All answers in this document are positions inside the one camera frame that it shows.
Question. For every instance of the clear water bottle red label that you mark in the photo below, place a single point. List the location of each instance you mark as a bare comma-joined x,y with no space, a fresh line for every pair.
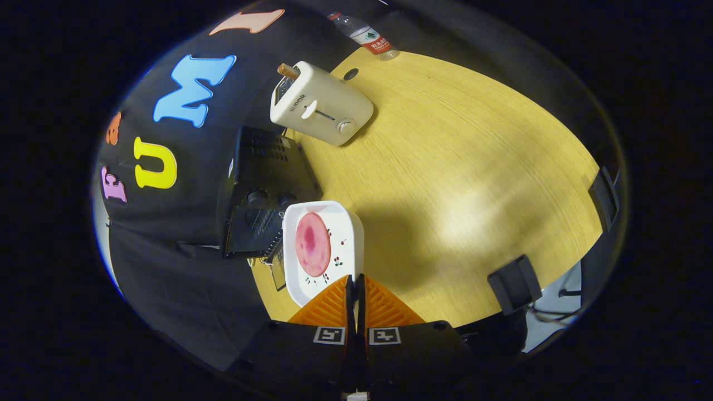
367,38

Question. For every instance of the white square plate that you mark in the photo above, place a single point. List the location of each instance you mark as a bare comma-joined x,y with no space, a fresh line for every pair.
342,234

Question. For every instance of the white pop-up toaster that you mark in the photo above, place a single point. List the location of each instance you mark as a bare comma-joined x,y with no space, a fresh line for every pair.
323,100

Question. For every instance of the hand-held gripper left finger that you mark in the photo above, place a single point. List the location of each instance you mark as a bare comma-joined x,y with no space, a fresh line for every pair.
301,351

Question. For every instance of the black desk grommet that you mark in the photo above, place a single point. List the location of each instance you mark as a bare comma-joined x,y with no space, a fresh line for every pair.
351,74

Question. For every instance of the black toaster oven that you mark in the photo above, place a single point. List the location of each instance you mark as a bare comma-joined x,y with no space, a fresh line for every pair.
267,167

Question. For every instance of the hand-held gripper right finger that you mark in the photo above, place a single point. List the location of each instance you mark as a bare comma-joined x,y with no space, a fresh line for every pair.
412,351

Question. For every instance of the brown bread slice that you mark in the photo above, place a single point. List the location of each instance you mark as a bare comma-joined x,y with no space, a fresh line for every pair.
288,71

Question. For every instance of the pink ham slice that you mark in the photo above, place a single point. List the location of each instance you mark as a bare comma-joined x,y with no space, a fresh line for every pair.
312,245

